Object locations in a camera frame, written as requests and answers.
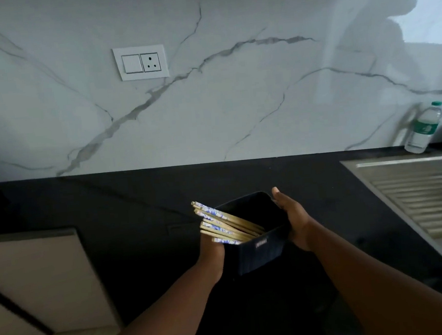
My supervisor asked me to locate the white wall switch socket plate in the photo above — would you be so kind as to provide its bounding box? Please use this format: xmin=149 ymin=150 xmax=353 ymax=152
xmin=112 ymin=43 xmax=171 ymax=83

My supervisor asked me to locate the clear plastic water bottle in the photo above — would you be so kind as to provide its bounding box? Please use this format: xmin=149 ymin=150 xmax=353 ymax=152
xmin=400 ymin=100 xmax=442 ymax=155

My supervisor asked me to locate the black plastic container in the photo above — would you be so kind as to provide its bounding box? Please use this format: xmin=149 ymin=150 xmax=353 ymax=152
xmin=211 ymin=189 xmax=296 ymax=279

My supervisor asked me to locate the steel sink drainboard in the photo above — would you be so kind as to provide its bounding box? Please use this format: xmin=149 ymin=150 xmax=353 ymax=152
xmin=340 ymin=152 xmax=442 ymax=289

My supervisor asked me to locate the beige cabinet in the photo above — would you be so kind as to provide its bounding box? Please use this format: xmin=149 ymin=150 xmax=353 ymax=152
xmin=0 ymin=224 xmax=125 ymax=335

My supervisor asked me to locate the bunch of blue-patterned wooden chopsticks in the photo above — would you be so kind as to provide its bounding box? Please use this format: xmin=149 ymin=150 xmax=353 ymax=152
xmin=191 ymin=195 xmax=267 ymax=249

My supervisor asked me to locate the person's right hand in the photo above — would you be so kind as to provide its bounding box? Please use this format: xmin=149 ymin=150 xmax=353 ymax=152
xmin=271 ymin=183 xmax=324 ymax=255

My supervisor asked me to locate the person's left hand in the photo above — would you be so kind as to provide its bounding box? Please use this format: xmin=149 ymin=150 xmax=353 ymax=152
xmin=194 ymin=233 xmax=229 ymax=285

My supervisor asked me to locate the person's left forearm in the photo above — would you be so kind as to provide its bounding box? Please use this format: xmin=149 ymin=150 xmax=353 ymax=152
xmin=77 ymin=257 xmax=232 ymax=335

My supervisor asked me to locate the person's right forearm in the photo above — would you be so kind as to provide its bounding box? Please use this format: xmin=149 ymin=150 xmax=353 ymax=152
xmin=306 ymin=213 xmax=442 ymax=335

